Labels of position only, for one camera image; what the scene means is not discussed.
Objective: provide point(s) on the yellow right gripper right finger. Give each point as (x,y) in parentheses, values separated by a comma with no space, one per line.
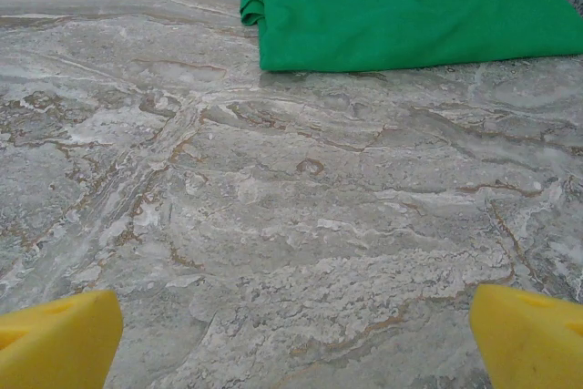
(528,343)

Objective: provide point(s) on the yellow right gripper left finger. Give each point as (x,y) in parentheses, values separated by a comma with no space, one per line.
(54,343)

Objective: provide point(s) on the green folded t-shirt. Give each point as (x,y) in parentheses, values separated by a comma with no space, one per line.
(387,11)

